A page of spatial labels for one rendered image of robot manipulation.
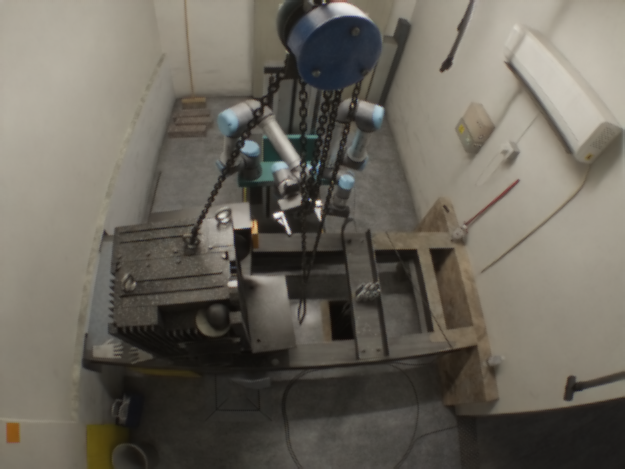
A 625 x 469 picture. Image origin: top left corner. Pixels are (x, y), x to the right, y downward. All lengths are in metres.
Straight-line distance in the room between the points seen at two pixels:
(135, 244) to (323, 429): 2.02
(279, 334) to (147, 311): 0.86
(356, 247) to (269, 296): 0.79
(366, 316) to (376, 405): 0.93
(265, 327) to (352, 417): 1.26
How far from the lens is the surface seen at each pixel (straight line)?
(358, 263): 2.29
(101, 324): 2.36
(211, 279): 1.17
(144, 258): 1.27
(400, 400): 2.89
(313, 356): 2.06
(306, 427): 2.71
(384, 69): 4.10
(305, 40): 0.50
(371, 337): 2.15
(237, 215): 1.42
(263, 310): 1.86
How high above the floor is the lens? 2.69
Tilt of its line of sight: 60 degrees down
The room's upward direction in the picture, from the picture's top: 14 degrees clockwise
